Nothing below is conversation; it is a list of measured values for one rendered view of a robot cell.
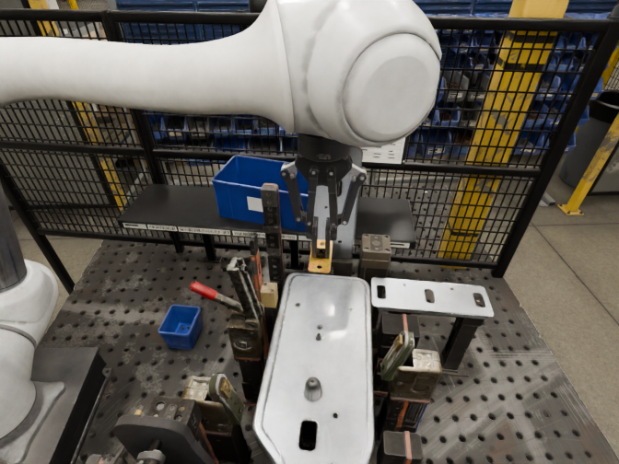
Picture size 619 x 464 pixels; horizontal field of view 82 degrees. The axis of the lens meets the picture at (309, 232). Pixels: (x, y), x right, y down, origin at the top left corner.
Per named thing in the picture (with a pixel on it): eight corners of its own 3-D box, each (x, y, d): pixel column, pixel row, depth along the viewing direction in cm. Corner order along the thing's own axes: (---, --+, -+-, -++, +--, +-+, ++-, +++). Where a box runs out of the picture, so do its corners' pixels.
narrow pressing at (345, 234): (352, 260, 100) (363, 147, 78) (310, 257, 101) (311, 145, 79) (352, 259, 100) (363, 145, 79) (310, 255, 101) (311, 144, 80)
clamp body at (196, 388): (250, 490, 83) (226, 419, 60) (202, 483, 84) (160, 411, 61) (258, 446, 91) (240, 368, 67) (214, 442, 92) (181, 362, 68)
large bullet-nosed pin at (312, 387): (320, 405, 70) (320, 388, 66) (303, 403, 70) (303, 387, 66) (321, 389, 73) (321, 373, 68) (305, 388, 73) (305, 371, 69)
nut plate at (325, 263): (330, 273, 61) (330, 268, 61) (308, 272, 62) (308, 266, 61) (332, 241, 68) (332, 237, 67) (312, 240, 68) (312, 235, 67)
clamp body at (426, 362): (418, 455, 89) (454, 385, 67) (370, 449, 90) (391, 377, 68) (414, 418, 96) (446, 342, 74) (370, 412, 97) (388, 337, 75)
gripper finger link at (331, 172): (327, 156, 55) (336, 156, 54) (331, 216, 61) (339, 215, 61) (325, 170, 51) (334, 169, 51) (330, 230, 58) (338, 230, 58)
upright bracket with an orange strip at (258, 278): (270, 367, 107) (253, 241, 76) (265, 367, 107) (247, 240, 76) (272, 358, 109) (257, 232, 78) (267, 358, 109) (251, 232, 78)
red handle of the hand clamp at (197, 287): (258, 322, 76) (188, 289, 71) (252, 327, 77) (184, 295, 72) (262, 307, 79) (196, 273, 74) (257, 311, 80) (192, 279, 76)
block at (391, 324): (405, 402, 99) (426, 343, 81) (365, 398, 100) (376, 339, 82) (402, 370, 106) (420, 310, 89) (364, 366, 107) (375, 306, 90)
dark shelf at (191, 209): (415, 249, 103) (417, 242, 101) (118, 228, 111) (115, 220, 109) (407, 206, 120) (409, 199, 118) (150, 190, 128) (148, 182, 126)
